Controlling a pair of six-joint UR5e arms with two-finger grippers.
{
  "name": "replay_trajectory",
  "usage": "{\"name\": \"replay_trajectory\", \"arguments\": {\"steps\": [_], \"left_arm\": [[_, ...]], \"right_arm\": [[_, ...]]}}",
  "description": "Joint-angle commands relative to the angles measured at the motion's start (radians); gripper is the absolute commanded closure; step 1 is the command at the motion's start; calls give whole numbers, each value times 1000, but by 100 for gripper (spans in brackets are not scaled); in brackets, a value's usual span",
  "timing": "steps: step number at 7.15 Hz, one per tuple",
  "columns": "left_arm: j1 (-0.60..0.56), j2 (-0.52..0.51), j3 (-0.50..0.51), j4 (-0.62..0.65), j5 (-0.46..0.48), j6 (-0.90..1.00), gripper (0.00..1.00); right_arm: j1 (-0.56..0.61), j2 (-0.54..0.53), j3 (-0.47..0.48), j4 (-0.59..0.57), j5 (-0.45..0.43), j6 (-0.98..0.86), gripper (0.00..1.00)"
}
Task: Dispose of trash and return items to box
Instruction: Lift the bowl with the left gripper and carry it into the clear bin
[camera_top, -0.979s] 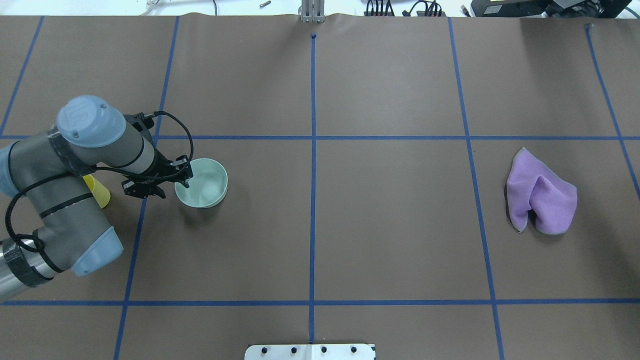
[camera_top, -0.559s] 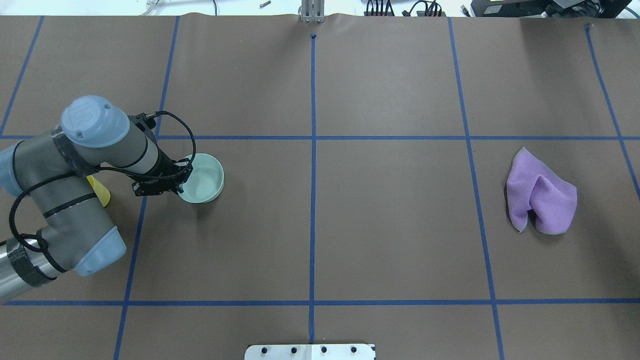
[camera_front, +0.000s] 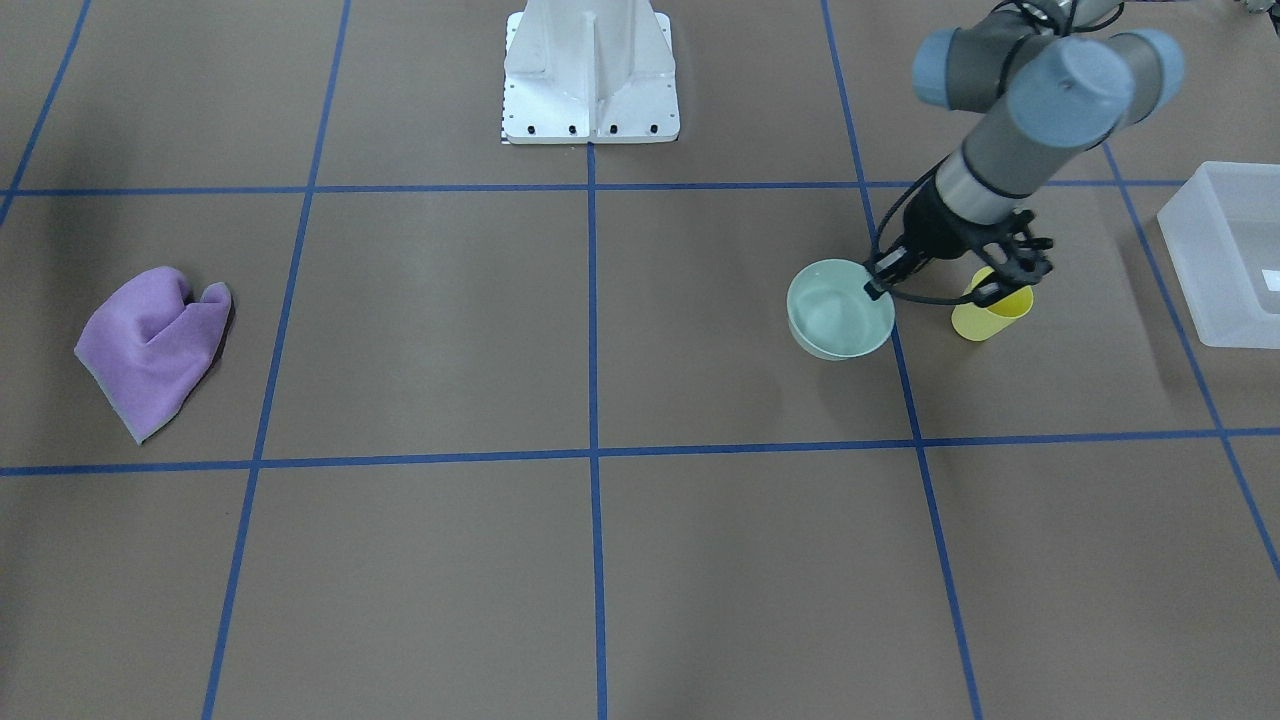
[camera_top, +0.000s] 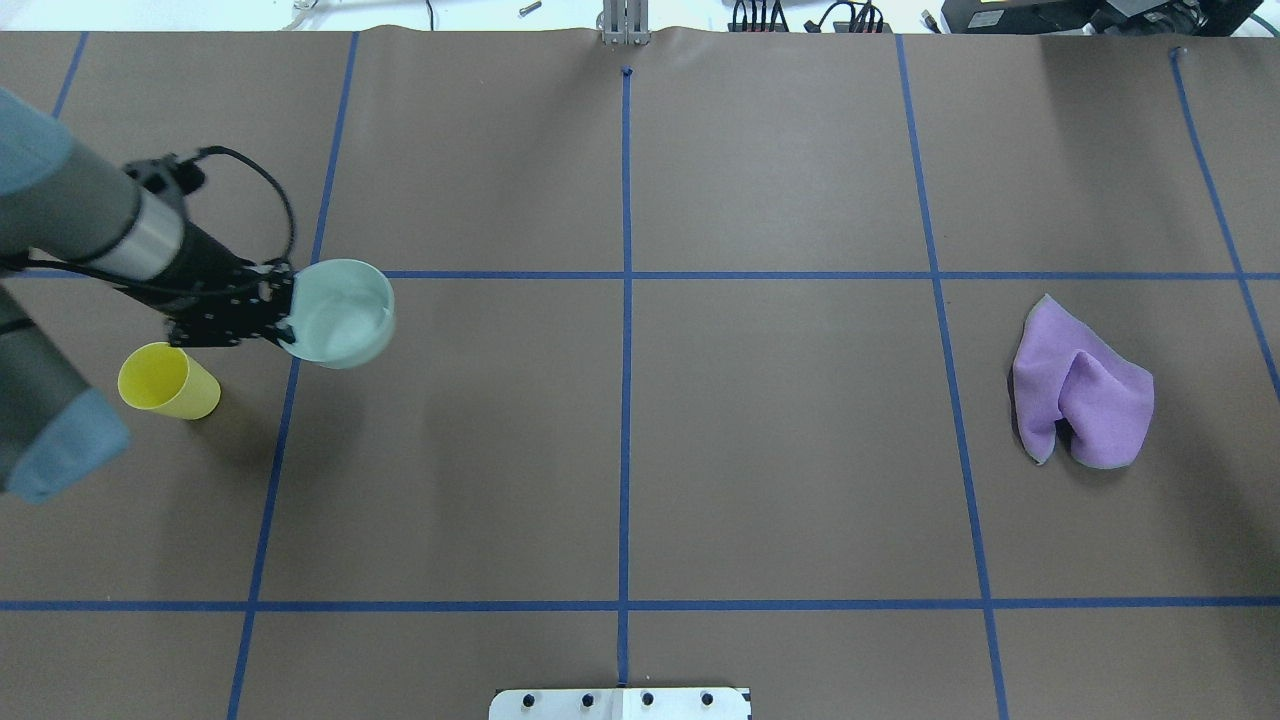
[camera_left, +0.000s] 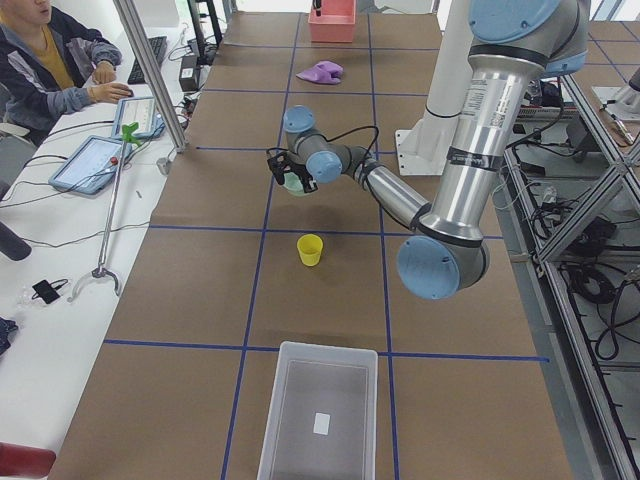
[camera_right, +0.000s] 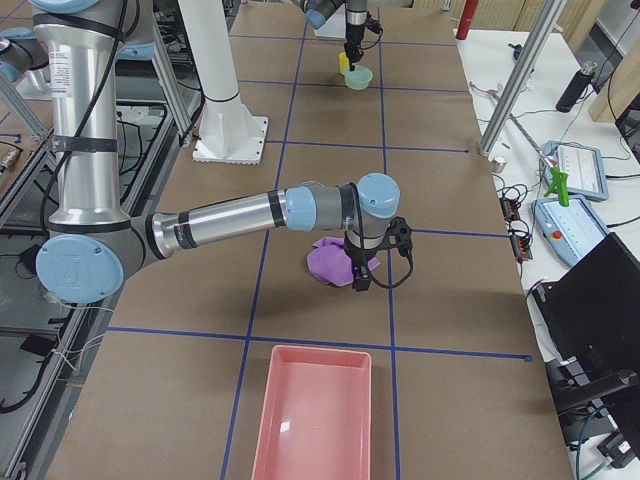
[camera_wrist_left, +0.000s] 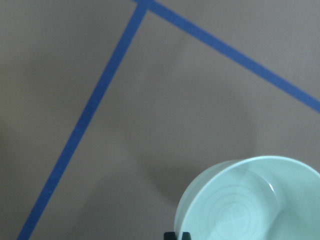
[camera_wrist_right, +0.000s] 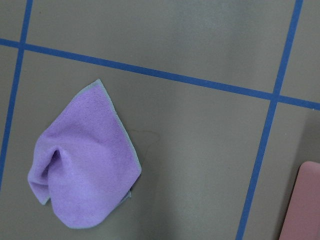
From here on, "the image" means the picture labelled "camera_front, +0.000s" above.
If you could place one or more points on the yellow plastic cup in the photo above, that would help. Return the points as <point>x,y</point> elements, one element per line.
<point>979,324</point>

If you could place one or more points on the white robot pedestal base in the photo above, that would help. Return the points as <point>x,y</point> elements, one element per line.
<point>589,72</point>

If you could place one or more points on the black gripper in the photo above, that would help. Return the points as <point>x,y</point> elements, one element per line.
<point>938,232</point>

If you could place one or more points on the mint green bowl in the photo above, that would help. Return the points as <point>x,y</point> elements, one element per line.
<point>831,315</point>

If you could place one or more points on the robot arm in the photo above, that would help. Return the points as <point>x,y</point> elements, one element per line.
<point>1046,89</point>

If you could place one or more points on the clear plastic box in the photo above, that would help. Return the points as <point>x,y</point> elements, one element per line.
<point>1221,229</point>

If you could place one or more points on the purple cloth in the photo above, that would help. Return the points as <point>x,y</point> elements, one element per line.
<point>151,342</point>

